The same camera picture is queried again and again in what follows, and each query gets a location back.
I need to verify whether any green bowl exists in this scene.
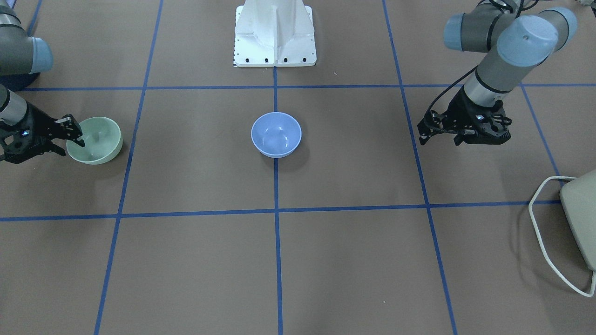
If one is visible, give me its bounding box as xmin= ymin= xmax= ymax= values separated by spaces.
xmin=66 ymin=117 xmax=123 ymax=165

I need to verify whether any white central pedestal column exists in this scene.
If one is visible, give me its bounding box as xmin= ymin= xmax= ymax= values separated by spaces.
xmin=233 ymin=0 xmax=317 ymax=67

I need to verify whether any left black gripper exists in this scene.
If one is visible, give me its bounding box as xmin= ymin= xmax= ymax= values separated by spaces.
xmin=417 ymin=88 xmax=505 ymax=146

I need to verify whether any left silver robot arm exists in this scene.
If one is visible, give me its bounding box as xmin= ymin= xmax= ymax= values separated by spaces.
xmin=417 ymin=0 xmax=578 ymax=146

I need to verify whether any white toaster power cable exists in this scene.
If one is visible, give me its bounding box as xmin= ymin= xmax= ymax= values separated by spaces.
xmin=528 ymin=176 xmax=596 ymax=298

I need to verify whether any blue bowl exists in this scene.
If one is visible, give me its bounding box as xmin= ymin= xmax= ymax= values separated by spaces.
xmin=251 ymin=112 xmax=303 ymax=159

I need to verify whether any dark blue saucepan with lid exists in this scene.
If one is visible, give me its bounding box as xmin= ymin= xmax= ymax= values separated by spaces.
xmin=0 ymin=73 xmax=40 ymax=93

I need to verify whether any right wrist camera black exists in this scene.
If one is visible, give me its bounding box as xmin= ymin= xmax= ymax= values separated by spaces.
xmin=0 ymin=123 xmax=47 ymax=164

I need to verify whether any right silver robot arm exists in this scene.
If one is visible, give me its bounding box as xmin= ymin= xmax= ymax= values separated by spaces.
xmin=0 ymin=0 xmax=86 ymax=164

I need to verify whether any cream and chrome toaster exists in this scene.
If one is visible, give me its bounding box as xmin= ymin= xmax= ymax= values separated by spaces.
xmin=560 ymin=170 xmax=596 ymax=271

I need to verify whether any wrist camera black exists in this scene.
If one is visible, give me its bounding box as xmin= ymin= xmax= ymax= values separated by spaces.
xmin=0 ymin=123 xmax=47 ymax=164
xmin=454 ymin=112 xmax=512 ymax=146

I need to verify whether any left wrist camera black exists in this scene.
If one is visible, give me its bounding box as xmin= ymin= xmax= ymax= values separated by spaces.
xmin=454 ymin=112 xmax=512 ymax=146

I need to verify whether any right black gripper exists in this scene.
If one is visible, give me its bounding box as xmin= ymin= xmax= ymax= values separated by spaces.
xmin=12 ymin=103 xmax=86 ymax=157

